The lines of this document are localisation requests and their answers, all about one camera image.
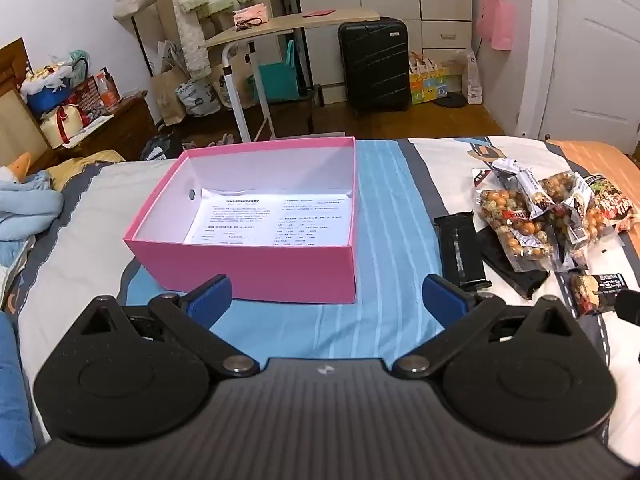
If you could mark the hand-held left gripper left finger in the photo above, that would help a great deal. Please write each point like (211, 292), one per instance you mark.
(212, 296)

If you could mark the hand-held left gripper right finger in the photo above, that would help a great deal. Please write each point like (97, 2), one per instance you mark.
(444, 296)

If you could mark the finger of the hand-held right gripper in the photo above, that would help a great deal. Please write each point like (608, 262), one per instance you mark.
(629, 307)

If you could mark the small black nut-picture packet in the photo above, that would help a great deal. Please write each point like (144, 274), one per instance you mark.
(597, 292)

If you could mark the pink cardboard box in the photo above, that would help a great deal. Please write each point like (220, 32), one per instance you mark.
(250, 275)

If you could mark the large clear coated-nut packet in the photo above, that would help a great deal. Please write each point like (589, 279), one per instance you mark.
(515, 225)

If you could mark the red black snack packet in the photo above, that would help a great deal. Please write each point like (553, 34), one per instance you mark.
(617, 202)

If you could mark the printed paper sheet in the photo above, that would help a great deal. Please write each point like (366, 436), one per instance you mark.
(270, 217)

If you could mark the grey white snack packet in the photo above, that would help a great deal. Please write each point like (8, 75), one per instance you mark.
(492, 172)

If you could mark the pair of slippers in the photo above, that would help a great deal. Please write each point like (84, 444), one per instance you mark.
(215, 140)

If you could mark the black backpack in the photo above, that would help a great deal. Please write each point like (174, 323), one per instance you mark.
(160, 147)

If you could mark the yellow cloth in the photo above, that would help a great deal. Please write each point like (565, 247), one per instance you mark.
(85, 165)

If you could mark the dark wooden nightstand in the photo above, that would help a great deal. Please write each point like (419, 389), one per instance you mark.
(125, 125)

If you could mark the black round floor scale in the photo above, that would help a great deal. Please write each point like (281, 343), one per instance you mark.
(452, 100)

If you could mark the light blue blanket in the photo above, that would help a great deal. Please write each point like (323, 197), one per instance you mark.
(25, 215)

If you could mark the brown paper bag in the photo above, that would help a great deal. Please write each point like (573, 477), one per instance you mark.
(170, 92)

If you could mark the yellow colourful gift bag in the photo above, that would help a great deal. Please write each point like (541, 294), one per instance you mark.
(427, 82)

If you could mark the white plastic bag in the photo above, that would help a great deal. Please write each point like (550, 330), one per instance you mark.
(472, 77)

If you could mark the cream bag with red ribbon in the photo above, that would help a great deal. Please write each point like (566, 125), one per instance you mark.
(62, 125)

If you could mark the teal paper bag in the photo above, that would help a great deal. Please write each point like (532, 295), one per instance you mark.
(280, 77)

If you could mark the plush duck toy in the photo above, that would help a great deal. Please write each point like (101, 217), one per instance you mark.
(17, 170)

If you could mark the orange drink bottle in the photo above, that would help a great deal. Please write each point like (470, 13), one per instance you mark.
(105, 89)

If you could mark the red patterned box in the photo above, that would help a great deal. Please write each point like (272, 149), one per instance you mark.
(87, 97)

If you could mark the black hard-shell suitcase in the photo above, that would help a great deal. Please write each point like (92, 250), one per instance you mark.
(372, 65)

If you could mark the white door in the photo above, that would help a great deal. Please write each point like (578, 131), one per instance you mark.
(590, 50)

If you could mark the blue bag with white fluff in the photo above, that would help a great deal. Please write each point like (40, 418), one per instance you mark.
(47, 90)

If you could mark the wooden rolling side table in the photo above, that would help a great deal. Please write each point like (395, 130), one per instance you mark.
(280, 27)

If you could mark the pink gift bag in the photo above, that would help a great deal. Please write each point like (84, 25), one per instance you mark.
(495, 20)

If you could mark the pink tissue box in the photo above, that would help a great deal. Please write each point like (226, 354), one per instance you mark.
(251, 15)

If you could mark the red booklet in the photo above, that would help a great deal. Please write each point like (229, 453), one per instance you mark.
(319, 13)

